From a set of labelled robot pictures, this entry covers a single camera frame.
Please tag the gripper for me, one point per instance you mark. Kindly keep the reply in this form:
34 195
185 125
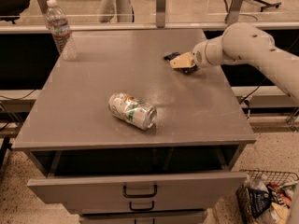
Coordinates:
200 57

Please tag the dark blue rxbar wrapper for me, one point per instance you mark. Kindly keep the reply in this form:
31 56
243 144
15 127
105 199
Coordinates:
171 56

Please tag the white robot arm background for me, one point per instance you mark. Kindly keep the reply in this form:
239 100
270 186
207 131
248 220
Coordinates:
123 9

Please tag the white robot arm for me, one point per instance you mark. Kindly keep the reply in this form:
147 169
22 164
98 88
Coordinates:
243 43

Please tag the clear plastic water bottle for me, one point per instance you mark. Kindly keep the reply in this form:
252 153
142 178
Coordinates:
61 31

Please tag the white green soda can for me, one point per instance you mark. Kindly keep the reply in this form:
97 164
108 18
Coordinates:
132 110

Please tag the grey cabinet top drawer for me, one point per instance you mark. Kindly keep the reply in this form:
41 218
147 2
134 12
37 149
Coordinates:
197 190

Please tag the dark blue snack bag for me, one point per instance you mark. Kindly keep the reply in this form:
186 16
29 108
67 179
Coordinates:
259 200

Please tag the red snack bag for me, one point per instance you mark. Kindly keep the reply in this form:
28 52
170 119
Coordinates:
282 194

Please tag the yellow snack bag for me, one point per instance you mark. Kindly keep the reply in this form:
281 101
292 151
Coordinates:
275 214

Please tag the black office chair left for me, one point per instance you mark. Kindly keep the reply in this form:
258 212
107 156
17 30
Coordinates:
10 10

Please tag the grey metal bracket right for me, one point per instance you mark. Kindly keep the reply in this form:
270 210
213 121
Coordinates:
233 12

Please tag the grey metal bracket middle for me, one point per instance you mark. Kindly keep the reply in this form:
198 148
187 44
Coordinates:
160 13

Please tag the black top drawer handle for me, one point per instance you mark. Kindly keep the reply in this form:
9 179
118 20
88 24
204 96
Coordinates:
139 193

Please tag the black drawer handle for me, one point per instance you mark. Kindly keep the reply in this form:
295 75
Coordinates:
139 207
139 193

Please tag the wire basket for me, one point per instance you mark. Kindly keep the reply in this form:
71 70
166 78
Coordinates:
259 179

